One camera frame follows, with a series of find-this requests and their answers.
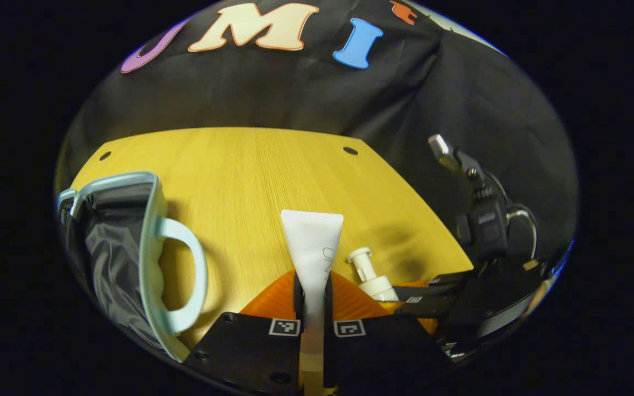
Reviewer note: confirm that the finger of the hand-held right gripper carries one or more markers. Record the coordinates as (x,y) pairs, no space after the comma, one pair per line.
(452,278)
(432,294)

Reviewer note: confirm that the white pump bottle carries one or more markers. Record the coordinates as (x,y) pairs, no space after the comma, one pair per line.
(375,283)

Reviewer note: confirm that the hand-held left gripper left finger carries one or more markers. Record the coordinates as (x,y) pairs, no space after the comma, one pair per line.
(298,300)

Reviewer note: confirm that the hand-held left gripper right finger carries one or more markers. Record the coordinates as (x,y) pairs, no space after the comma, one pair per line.
(328,300)

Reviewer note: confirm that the white skin care tube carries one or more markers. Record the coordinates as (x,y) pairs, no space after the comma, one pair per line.
(311,242)

